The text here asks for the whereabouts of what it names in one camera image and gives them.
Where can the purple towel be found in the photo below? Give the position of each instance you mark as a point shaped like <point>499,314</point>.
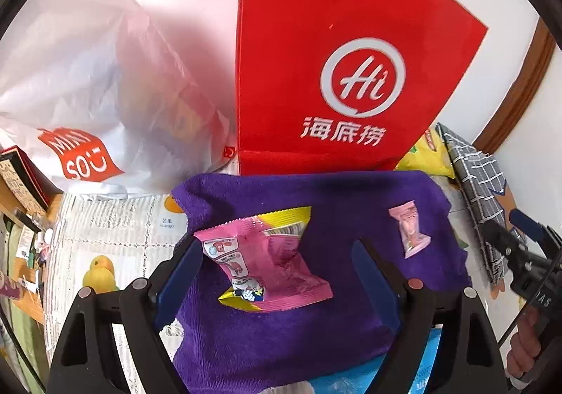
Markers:
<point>342,209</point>

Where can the grey checked cloth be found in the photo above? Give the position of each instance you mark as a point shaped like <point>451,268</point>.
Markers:
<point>478,183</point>

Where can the blue box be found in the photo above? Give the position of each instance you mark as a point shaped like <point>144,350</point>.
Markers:
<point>333,381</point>

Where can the brown wooden door frame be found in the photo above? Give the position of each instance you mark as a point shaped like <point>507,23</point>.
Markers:
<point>522,86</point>

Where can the red paper bag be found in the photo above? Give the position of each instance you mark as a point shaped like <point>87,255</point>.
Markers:
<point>285,69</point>

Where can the yellow snack bag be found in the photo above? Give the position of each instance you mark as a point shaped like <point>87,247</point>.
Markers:
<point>421,157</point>

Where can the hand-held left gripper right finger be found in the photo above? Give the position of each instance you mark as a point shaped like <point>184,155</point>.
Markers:
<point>377,284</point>

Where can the fruit print table cloth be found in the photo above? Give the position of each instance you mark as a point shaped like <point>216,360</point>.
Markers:
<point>109,236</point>

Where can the wooden side shelf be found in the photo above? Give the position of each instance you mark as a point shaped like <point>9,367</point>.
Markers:
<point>30,271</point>

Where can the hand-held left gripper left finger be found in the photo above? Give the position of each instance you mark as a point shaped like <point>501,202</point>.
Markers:
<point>180,280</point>

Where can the small pale pink candy packet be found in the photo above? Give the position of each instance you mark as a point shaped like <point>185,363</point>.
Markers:
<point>408,227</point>

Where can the patterned book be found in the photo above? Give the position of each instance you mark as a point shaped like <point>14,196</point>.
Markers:
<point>19,176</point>

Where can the white plastic bag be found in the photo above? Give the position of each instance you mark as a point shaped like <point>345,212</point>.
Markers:
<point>88,69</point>

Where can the person's right hand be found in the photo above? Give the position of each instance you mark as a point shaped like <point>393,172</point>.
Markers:
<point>524,345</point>

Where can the pink and yellow snack packet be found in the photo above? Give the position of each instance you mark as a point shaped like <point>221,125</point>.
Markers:
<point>272,262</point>

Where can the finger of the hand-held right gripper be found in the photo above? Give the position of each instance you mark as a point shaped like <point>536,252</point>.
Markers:
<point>505,244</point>
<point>524,220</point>

